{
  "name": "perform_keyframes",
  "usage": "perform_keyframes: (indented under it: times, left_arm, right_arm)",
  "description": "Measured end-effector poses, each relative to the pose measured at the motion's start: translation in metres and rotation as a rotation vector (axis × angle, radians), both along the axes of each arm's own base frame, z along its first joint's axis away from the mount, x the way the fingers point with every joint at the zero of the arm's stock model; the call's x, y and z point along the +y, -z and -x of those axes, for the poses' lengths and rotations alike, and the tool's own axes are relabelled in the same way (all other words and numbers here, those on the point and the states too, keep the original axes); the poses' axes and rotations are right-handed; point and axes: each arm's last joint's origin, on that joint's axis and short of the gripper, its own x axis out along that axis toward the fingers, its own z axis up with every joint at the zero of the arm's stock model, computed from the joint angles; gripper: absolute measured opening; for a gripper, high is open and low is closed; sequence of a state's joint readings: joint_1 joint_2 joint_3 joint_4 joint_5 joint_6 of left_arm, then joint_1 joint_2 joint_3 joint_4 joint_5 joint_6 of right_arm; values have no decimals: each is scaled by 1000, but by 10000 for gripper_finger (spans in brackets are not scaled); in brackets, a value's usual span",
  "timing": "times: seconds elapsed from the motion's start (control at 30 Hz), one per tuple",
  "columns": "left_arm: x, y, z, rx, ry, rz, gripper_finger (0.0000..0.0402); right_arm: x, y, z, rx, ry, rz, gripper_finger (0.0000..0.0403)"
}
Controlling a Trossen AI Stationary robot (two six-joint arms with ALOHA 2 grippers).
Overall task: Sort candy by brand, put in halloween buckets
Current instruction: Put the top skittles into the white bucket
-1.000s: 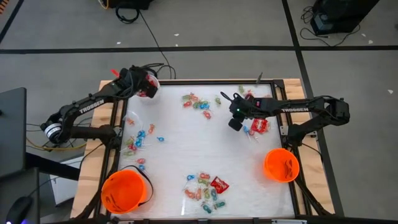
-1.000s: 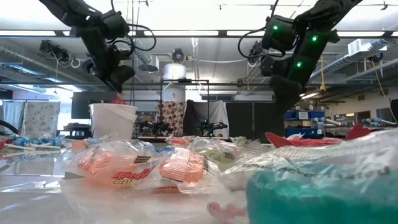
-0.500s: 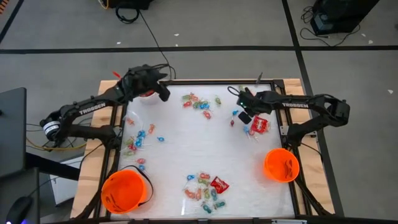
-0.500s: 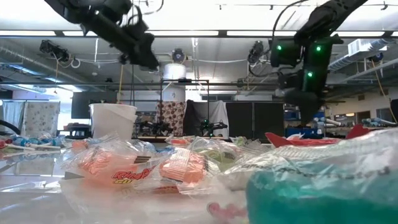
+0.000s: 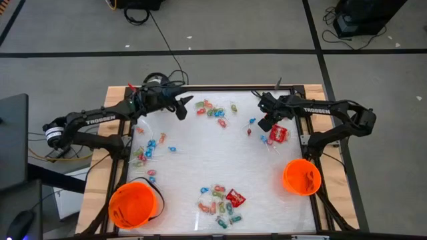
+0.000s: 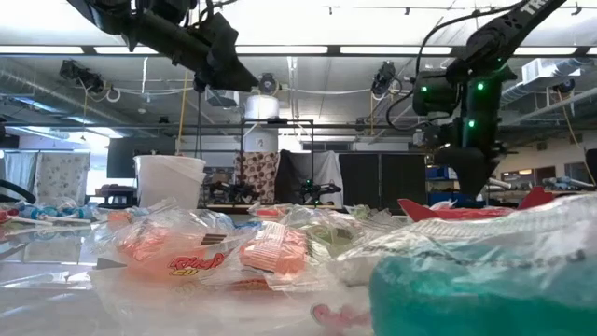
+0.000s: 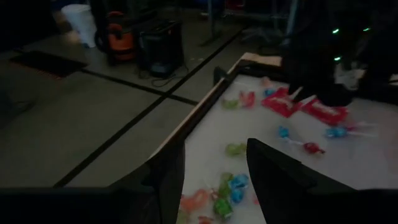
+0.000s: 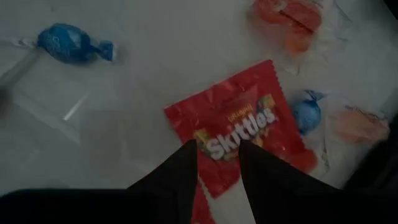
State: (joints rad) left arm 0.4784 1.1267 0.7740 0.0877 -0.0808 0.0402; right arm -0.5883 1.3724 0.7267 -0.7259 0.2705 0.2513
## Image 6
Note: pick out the black ceiling device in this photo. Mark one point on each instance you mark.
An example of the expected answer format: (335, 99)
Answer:
(81, 74)

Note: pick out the white plastic bucket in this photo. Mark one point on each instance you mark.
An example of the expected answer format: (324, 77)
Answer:
(170, 184)

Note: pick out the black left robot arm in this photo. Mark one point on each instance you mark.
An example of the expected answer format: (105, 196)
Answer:
(158, 32)

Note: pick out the plain pale curtain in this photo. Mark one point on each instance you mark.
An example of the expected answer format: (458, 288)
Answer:
(18, 170)

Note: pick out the black curved bar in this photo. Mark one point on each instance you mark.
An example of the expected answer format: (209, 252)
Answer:
(18, 189)

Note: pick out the blue storage bin shelf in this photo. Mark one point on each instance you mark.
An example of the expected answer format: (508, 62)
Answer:
(436, 173)

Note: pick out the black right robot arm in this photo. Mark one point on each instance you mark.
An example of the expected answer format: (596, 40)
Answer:
(494, 37)

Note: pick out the white air unit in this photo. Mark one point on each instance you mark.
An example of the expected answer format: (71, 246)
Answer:
(545, 70)

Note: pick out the black hanging cloth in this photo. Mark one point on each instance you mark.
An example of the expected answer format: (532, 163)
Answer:
(287, 177)

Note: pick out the red wrapped lollipop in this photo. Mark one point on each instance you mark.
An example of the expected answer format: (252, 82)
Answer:
(4, 215)

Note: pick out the blue wrapped lollipop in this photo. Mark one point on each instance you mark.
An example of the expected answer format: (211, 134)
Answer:
(51, 211)
(85, 213)
(247, 225)
(30, 213)
(140, 214)

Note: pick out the black metal frame stand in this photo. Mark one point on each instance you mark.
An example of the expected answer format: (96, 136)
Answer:
(277, 121)

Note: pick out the brown dotted cloth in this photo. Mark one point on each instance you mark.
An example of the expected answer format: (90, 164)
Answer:
(256, 175)

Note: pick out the red Skittles pack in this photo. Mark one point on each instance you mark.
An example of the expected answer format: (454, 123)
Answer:
(457, 214)
(536, 198)

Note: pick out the black ceiling camera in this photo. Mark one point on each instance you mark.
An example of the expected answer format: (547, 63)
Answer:
(383, 77)

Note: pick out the white hanging cloth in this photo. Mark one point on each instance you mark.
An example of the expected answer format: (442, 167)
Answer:
(326, 168)

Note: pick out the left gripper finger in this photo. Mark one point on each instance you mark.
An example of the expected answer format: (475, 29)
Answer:
(235, 79)

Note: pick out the white cylindrical tank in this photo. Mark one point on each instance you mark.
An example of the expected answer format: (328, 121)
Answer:
(261, 107)

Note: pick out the long ceiling light strip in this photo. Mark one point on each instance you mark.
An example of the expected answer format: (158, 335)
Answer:
(280, 50)

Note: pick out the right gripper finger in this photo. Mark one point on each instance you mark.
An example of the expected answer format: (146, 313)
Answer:
(468, 177)

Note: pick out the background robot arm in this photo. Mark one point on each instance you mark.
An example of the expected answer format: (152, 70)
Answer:
(317, 190)
(228, 192)

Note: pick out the white floral curtain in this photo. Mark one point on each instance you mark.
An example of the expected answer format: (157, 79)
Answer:
(60, 177)

